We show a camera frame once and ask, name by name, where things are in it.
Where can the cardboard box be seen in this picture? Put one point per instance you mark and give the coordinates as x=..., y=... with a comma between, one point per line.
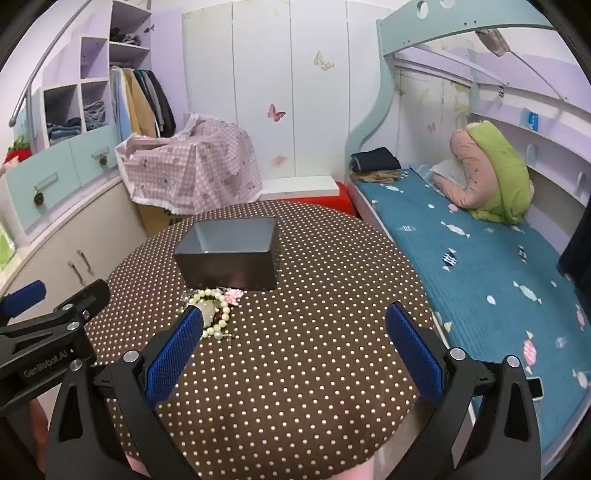
x=154, y=219

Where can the dark hanging clothes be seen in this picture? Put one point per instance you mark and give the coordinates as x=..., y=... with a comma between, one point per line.
x=159, y=104

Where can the red plastic stool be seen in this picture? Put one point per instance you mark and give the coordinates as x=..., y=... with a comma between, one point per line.
x=314, y=203

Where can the pink flower charm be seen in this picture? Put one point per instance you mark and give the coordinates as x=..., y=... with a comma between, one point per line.
x=233, y=296

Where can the yellow hanging garment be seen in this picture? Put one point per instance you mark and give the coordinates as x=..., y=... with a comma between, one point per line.
x=138, y=104

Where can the pink butterfly sticker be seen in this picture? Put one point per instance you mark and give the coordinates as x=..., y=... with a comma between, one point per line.
x=276, y=112

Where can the grey metal box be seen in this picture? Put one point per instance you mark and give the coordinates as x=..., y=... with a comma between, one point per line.
x=226, y=267

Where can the white pillow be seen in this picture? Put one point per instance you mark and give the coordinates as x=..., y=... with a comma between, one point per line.
x=445, y=170

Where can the light blue hanging garment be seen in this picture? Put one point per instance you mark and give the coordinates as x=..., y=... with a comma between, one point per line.
x=122, y=101

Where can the white board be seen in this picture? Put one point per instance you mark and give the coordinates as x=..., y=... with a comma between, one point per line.
x=298, y=185

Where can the small blue box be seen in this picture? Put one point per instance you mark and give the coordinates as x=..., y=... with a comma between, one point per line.
x=533, y=120

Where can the pink and green pillow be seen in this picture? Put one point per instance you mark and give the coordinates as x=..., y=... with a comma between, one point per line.
x=501, y=170

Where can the grey folded clothes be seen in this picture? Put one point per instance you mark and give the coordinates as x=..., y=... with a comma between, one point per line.
x=127, y=37

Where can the brown polka dot tablecloth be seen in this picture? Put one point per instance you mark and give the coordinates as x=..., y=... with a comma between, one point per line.
x=295, y=360

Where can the dark blue cloth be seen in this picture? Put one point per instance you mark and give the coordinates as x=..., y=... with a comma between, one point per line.
x=577, y=249

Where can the blue candy print mattress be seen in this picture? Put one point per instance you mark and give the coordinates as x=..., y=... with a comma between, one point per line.
x=480, y=277

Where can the black smartphone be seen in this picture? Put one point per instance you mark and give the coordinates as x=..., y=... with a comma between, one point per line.
x=535, y=387

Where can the small silver trinket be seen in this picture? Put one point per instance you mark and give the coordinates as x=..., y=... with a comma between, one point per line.
x=220, y=333

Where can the pink checked cloth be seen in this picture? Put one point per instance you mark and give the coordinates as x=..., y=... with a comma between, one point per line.
x=194, y=161

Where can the folded tan cloth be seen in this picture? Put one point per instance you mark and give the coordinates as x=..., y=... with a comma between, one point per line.
x=378, y=176

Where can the beige cabinet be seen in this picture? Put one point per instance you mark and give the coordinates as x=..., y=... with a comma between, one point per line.
x=69, y=221

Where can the cream butterfly sticker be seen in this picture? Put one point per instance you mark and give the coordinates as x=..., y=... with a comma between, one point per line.
x=323, y=61

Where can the teal drawer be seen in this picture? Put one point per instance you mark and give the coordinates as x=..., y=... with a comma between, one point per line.
x=92, y=147
x=32, y=180

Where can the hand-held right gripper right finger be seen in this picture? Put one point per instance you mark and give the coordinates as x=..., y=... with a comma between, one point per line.
x=415, y=355

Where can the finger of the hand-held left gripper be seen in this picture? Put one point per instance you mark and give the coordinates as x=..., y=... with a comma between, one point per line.
x=74, y=316
x=25, y=296

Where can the pink long pillow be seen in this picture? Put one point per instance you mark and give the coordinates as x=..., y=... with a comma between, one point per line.
x=466, y=161

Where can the green plastic item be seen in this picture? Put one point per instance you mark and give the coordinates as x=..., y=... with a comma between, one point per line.
x=4, y=247

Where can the grey brown hanging cloth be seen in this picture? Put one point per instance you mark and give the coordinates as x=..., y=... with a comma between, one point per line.
x=495, y=41

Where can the person's left forearm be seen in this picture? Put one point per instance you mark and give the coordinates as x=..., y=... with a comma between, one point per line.
x=38, y=429

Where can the red green toy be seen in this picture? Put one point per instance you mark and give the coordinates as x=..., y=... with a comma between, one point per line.
x=17, y=150

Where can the grey curved metal rail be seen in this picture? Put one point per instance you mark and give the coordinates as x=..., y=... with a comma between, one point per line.
x=41, y=57

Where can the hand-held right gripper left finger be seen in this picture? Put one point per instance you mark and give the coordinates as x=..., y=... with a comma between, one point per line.
x=175, y=355

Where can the faded pink sticker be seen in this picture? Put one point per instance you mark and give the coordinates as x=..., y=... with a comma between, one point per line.
x=278, y=160

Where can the folded dark clothes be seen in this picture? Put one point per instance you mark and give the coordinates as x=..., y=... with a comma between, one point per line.
x=374, y=159

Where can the white wardrobe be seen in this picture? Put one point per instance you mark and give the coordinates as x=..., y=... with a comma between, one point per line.
x=263, y=69

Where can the lilac shelf unit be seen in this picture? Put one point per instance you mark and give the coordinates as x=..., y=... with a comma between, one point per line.
x=94, y=57

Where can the pinecone drawer knob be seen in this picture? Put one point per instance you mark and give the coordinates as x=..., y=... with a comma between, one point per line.
x=39, y=197
x=102, y=160

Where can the teal bunk bed frame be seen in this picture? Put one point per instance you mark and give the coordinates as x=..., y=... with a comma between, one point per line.
x=401, y=27

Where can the pale jade pendant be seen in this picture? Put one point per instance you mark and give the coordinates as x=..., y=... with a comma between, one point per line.
x=211, y=311

